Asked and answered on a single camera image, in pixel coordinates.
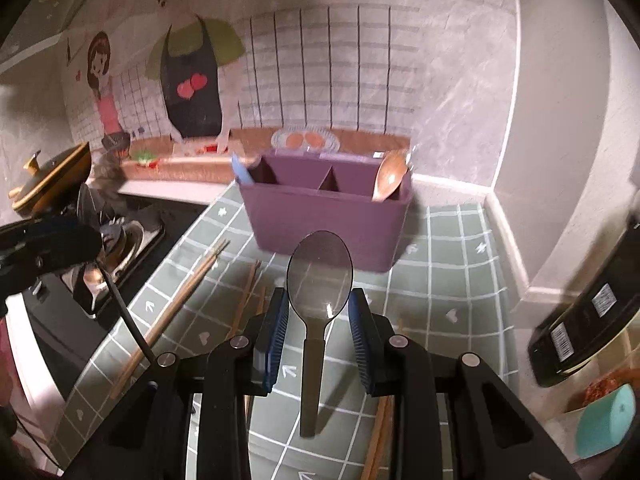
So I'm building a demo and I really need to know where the cartoon wall poster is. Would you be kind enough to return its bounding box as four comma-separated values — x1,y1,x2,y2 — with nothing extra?
0,0,518,196

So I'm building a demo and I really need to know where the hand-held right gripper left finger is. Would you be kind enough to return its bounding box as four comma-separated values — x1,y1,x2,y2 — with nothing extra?
65,287,291,480

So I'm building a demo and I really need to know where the black gas stove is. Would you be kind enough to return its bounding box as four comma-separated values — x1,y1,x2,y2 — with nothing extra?
0,190,211,381

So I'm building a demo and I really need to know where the black pot with lid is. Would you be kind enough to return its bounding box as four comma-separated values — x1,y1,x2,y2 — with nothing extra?
9,141,93,213

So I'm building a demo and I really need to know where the dark soy sauce bottle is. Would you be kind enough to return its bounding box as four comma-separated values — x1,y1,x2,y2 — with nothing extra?
530,215,640,388

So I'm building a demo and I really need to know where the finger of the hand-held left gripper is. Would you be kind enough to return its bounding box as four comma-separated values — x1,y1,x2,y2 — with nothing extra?
20,220,103,281

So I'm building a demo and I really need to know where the green checked mat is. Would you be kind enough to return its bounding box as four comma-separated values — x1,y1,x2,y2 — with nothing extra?
50,182,531,480

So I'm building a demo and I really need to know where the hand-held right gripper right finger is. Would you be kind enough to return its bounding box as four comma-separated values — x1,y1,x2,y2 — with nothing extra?
348,287,581,480

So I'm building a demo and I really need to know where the blue plastic spoon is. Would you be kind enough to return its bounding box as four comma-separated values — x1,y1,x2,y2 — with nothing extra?
230,155,256,186

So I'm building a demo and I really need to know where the teal cap shaker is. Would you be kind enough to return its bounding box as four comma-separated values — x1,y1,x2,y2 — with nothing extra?
574,384,640,461

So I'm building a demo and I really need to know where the purple utensil holder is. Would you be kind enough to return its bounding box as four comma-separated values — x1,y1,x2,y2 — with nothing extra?
236,149,415,273

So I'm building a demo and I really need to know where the stove burner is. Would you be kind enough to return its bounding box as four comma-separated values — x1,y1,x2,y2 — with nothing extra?
70,185,167,318

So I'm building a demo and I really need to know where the orange wooden spoon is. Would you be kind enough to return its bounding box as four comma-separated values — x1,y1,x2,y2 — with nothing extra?
371,150,413,201

